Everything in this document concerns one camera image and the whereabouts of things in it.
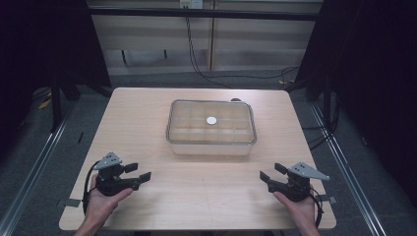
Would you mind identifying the black horizontal frame bar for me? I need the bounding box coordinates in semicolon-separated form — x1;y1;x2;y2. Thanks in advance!
88;7;322;22

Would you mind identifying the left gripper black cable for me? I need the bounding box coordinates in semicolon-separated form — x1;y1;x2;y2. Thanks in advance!
82;159;101;214

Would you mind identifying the white plastic storage box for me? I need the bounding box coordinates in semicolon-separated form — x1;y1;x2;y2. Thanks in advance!
168;140;255;156

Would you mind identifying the person's right hand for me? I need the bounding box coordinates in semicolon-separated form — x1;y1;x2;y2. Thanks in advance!
272;191;318;230

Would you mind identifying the white wall socket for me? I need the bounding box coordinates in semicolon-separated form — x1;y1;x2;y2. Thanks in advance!
179;0;205;10

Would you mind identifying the person's left hand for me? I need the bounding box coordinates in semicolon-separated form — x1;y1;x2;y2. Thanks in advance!
86;173;134;227

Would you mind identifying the clear plastic box lid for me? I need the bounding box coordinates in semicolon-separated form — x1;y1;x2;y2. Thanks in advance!
165;98;258;146

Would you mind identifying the yellow floor tape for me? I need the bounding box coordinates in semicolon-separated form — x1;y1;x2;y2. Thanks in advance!
37;97;53;110

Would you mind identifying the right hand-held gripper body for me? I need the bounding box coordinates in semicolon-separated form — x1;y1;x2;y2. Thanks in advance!
268;161;330;203

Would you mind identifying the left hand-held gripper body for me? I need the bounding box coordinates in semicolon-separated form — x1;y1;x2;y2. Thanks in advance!
92;151;142;197

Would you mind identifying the black cable bundle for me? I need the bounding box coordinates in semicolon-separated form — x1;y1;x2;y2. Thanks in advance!
301;92;341;151

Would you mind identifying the metal floor rail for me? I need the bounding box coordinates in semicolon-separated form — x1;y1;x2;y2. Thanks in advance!
309;102;388;236
0;110;73;236

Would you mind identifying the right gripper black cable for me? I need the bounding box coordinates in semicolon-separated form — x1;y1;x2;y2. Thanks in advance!
308;186;325;229

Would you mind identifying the black metal stand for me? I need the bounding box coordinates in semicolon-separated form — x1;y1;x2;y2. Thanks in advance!
48;73;64;133

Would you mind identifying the long black floor cable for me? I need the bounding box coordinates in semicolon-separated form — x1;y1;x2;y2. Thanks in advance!
185;16;300;89

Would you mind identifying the black curtain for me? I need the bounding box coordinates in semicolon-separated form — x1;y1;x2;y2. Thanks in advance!
0;0;112;99
294;0;417;198

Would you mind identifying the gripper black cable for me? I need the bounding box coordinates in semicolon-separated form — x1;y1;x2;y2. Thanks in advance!
82;159;101;214
308;186;325;229

